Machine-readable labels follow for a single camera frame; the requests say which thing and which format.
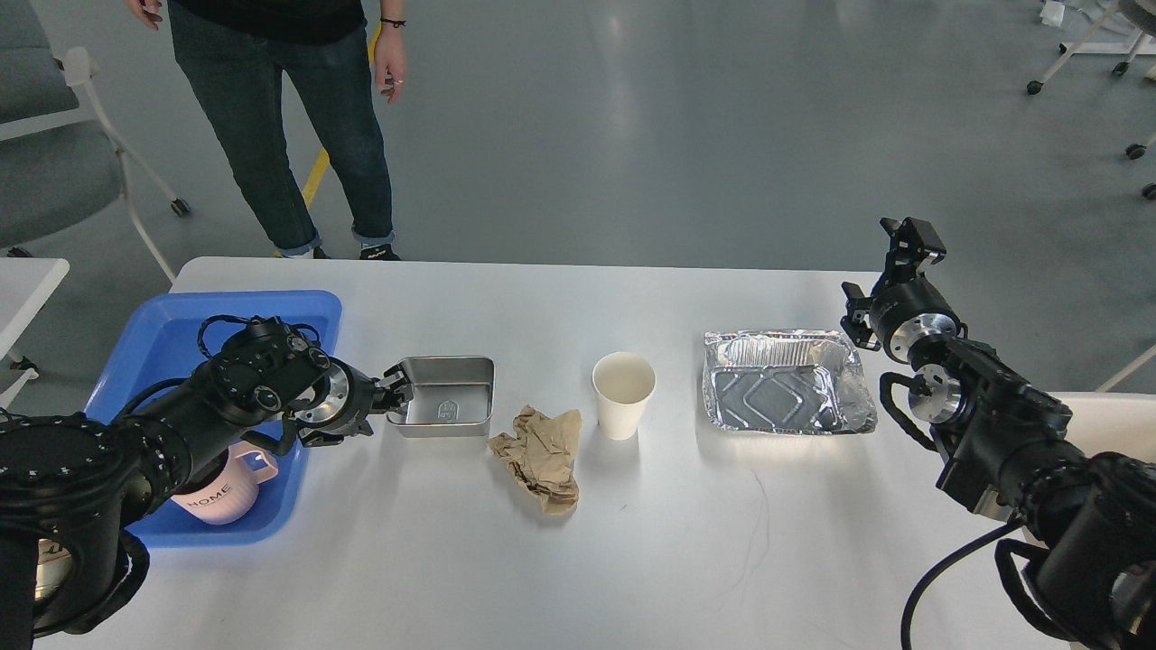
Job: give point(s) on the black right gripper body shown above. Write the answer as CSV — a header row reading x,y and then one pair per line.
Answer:
x,y
905,320

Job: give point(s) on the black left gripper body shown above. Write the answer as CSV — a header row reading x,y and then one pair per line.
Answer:
x,y
343,397

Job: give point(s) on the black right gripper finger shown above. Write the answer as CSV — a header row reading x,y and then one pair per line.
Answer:
x,y
914,246

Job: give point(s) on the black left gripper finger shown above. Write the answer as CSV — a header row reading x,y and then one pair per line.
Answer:
x,y
395,389
313,438

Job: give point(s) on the square steel tray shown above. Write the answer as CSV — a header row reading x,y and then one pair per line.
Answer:
x,y
451,397

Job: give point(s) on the pink mug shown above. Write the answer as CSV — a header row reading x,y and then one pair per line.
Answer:
x,y
230,490

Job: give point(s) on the aluminium foil tray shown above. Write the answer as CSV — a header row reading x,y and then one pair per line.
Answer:
x,y
786,382

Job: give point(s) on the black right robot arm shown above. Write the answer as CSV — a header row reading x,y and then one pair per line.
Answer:
x,y
1076,544

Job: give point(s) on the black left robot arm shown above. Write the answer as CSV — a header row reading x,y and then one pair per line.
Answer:
x,y
71,486

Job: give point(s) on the person's left hand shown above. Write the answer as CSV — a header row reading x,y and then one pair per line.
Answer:
x,y
390,64

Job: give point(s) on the person's right hand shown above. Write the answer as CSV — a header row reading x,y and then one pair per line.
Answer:
x,y
147,12

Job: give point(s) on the crumpled brown paper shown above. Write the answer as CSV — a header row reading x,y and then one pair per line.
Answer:
x,y
540,453

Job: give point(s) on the blue plastic tray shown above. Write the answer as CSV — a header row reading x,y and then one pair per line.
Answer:
x,y
161,342

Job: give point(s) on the white paper cup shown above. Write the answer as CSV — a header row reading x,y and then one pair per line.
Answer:
x,y
623,382

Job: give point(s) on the white bin right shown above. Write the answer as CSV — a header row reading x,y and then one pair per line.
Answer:
x,y
1122,423

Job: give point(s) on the white side table left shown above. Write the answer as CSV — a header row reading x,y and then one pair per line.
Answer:
x,y
26,284

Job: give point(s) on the grey office chair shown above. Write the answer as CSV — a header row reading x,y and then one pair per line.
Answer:
x,y
56,176

